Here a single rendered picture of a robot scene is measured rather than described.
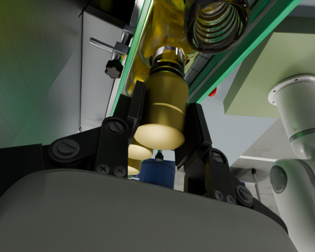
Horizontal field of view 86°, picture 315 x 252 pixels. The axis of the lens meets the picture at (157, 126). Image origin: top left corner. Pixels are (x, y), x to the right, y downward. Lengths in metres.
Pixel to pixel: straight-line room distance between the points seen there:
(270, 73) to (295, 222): 0.35
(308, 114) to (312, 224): 0.25
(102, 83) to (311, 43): 0.51
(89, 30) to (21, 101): 0.26
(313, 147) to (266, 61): 0.23
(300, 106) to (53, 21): 0.53
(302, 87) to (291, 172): 0.25
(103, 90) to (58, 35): 0.31
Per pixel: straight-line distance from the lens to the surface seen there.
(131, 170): 0.21
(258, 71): 0.54
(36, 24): 0.21
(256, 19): 0.35
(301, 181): 0.43
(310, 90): 0.59
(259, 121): 0.86
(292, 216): 0.44
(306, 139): 0.52
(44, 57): 0.23
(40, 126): 0.38
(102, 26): 0.42
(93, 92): 0.56
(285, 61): 0.55
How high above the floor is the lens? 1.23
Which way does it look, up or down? 34 degrees down
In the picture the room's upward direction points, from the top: 172 degrees counter-clockwise
